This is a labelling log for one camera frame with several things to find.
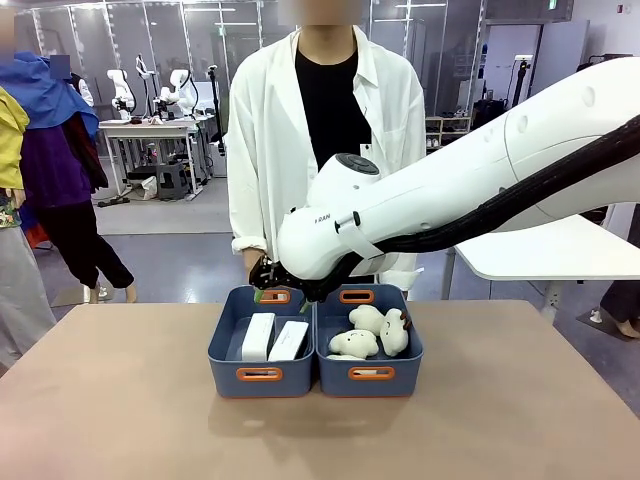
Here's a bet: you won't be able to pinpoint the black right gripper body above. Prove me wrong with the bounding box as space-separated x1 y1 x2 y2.
248 256 327 304

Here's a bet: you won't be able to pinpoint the white digital clock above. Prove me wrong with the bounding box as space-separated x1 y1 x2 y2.
241 312 277 362
267 320 310 362

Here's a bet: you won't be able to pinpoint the white plush toy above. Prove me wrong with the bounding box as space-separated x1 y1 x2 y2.
348 304 386 337
328 329 379 360
378 308 414 358

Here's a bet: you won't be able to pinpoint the person's right forearm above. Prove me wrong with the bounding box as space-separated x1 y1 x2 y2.
243 248 269 286

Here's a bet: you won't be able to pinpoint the person in white shirt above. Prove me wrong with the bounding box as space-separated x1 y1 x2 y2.
225 0 428 301

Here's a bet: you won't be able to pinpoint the grey plastic stool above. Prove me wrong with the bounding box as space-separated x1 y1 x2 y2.
155 162 191 202

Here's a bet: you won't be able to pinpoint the white paper bag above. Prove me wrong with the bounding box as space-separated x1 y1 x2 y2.
133 175 159 202

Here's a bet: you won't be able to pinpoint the white background workbench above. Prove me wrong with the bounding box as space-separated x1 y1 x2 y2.
98 117 216 199

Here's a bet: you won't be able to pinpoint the wooden shoe rack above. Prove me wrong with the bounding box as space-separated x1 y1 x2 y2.
425 115 472 151

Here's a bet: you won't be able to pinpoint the person in blue purple clothes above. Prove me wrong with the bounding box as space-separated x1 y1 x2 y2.
0 49 139 306

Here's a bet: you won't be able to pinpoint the large white table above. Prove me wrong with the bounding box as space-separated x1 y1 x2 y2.
442 207 640 324

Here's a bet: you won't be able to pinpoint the black bag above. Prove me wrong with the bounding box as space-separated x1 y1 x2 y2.
472 98 510 133

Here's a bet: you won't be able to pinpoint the person in dark trousers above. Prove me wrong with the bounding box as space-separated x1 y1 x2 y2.
589 279 640 342

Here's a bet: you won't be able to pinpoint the black light stand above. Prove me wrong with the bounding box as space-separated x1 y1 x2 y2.
513 54 533 109

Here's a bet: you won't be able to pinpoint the grey door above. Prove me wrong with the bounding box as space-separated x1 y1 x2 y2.
530 19 591 99

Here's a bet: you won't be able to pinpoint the blue basket orange handles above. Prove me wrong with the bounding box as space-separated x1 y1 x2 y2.
314 283 425 399
207 284 317 400

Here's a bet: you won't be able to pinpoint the black camera tripod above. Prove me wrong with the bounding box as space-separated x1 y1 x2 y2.
206 63 228 158

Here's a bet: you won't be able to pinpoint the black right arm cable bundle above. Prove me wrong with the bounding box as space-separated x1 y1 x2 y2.
299 114 640 304

